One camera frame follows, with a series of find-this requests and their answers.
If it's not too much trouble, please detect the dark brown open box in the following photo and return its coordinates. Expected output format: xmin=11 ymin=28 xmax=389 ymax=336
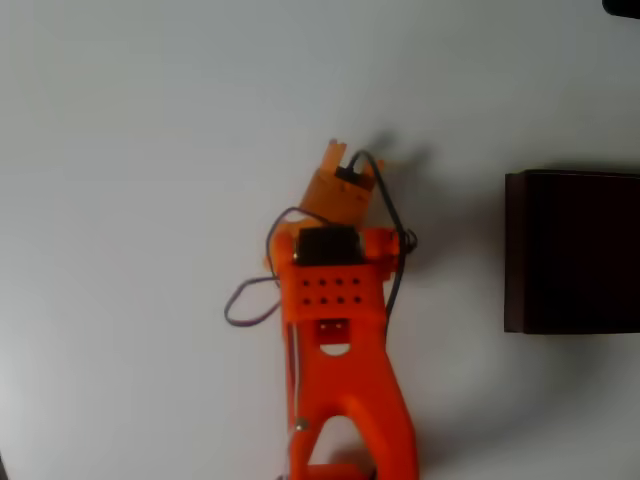
xmin=503 ymin=168 xmax=640 ymax=335

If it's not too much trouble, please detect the black servo cable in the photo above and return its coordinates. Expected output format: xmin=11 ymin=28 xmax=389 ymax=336
xmin=333 ymin=149 xmax=419 ymax=321

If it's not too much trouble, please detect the thin purple looped cable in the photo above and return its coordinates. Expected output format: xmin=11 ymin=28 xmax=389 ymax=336
xmin=223 ymin=206 xmax=324 ymax=330

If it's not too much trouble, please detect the black object at frame corner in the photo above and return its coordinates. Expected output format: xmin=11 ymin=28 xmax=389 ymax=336
xmin=601 ymin=0 xmax=640 ymax=20

